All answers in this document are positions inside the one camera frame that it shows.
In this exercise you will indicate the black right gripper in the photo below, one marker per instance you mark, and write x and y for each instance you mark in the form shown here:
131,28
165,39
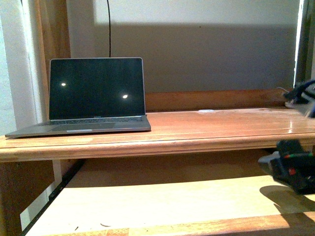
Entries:
291,166

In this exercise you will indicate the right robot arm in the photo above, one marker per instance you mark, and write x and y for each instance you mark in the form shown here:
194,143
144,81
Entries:
302,98

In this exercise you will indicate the wooden keyboard tray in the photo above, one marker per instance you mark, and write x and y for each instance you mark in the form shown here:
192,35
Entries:
175,197

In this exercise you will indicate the wooden desk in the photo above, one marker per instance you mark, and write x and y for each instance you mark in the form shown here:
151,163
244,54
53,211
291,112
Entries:
215,73

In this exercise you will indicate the grey laptop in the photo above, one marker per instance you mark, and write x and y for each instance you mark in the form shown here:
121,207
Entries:
93,95

